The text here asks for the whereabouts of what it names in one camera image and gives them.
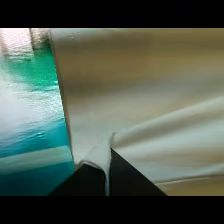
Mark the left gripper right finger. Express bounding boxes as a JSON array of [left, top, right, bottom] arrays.
[[109, 148, 168, 197]]

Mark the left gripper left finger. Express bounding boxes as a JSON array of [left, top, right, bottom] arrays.
[[48, 162, 107, 197]]

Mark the cream shirt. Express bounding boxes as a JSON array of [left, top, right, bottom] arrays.
[[48, 28, 224, 197]]

